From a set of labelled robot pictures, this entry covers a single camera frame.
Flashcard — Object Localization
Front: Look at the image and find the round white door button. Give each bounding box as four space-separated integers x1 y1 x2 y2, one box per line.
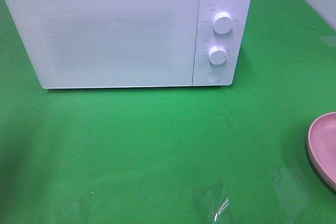
205 70 221 83

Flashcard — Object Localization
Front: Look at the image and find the white microwave knob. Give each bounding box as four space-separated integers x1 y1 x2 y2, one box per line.
208 46 227 65
212 12 234 34

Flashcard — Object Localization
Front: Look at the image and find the white microwave door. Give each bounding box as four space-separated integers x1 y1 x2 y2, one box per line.
6 0 198 89

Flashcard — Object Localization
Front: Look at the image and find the pink round plate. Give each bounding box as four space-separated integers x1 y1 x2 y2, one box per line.
307 112 335 190

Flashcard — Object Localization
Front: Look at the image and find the white microwave oven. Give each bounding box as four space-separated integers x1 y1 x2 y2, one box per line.
5 0 251 89

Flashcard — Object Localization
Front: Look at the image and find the clear tape patch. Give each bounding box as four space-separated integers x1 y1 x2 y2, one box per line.
270 166 310 216
188 182 232 222

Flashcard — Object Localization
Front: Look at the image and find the clear tape patch right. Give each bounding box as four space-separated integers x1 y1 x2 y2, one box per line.
270 166 310 216

